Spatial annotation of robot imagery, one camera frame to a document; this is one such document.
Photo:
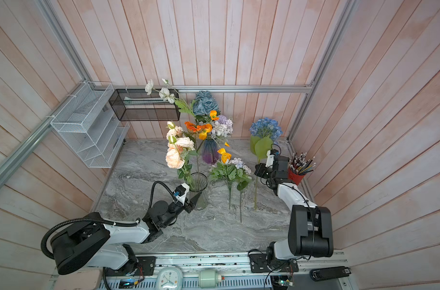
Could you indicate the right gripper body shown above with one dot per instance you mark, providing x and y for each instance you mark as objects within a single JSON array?
[{"x": 266, "y": 173}]

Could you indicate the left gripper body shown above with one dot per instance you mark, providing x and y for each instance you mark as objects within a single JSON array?
[{"x": 176, "y": 209}]

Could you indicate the clear grey glass vase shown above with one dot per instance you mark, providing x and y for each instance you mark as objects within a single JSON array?
[{"x": 199, "y": 184}]

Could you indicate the white lilac flower bunch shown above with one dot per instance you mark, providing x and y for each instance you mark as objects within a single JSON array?
[{"x": 232, "y": 172}]

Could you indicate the blue hydrangea stem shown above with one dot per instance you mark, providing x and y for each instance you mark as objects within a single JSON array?
[{"x": 264, "y": 133}]

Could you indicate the peach peony stem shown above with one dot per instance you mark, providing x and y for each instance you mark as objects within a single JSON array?
[
  {"x": 178, "y": 139},
  {"x": 182, "y": 165}
]

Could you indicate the blue purple glass vase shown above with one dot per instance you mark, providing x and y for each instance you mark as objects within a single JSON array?
[{"x": 209, "y": 151}]

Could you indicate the orange poppy flower bunch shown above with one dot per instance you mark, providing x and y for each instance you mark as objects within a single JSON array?
[{"x": 222, "y": 144}]

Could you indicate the pastel purple flower bunch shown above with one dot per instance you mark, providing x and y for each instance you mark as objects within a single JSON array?
[{"x": 222, "y": 128}]

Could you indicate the orange gerbera stem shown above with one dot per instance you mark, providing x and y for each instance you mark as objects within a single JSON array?
[{"x": 196, "y": 133}]

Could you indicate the blue rose bunch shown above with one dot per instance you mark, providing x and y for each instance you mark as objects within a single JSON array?
[{"x": 203, "y": 104}]

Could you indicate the white flower stem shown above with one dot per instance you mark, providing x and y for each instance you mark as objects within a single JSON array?
[{"x": 165, "y": 94}]

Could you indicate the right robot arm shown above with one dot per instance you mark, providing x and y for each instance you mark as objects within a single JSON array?
[{"x": 310, "y": 230}]

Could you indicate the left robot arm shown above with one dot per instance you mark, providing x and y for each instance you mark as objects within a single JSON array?
[{"x": 92, "y": 242}]

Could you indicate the red pencil cup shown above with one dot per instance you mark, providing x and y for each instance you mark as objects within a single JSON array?
[{"x": 295, "y": 178}]

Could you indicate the white analog clock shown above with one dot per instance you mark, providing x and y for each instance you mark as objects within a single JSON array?
[{"x": 169, "y": 278}]

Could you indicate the pale green cylinder device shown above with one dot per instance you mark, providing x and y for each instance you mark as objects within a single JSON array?
[{"x": 209, "y": 278}]

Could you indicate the pink box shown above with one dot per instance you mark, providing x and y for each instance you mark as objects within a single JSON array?
[{"x": 81, "y": 280}]

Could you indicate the black remote device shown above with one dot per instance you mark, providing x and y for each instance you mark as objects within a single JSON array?
[{"x": 324, "y": 274}]

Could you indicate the green circuit board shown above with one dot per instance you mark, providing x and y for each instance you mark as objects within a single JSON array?
[{"x": 280, "y": 282}]

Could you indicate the black mesh basket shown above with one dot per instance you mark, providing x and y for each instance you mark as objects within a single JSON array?
[{"x": 134, "y": 105}]

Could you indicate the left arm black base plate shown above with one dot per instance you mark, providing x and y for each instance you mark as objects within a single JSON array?
[{"x": 141, "y": 266}]

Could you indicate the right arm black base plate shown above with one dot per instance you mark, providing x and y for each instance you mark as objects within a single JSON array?
[{"x": 261, "y": 263}]

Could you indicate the white wire mesh shelf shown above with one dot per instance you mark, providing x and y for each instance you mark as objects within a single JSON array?
[{"x": 89, "y": 126}]

